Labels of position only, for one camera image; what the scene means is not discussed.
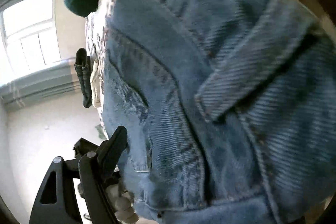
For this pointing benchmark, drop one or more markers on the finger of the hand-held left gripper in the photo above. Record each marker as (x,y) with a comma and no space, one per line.
(84,146)

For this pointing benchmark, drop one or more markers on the person's left hand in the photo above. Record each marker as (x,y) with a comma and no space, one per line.
(124,208)

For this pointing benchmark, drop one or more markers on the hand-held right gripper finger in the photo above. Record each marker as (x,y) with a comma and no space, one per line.
(86,182)

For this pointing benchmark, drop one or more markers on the light blue denim pants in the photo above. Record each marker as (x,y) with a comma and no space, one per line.
(210,108)

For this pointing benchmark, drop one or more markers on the barred window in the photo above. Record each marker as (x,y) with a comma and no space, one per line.
(29,35)

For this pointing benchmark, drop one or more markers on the folded cream pants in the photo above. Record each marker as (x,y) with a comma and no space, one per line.
(95,82)

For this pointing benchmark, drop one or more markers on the folded dark blue jeans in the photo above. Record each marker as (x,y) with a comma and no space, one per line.
(83,77)

